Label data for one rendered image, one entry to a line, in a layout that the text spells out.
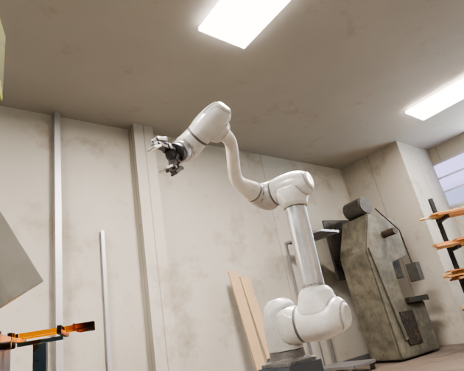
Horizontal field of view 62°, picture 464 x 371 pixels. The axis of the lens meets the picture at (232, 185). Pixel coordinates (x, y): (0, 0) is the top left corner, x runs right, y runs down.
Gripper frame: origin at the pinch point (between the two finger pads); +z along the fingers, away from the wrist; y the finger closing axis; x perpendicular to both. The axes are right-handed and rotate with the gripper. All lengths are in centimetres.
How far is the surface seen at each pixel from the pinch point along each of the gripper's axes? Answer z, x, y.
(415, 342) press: -438, 53, -395
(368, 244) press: -491, 60, -249
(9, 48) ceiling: -243, -165, 183
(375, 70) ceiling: -447, 175, -11
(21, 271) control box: 41, -30, -10
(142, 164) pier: -378, -158, 30
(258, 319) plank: -356, -116, -226
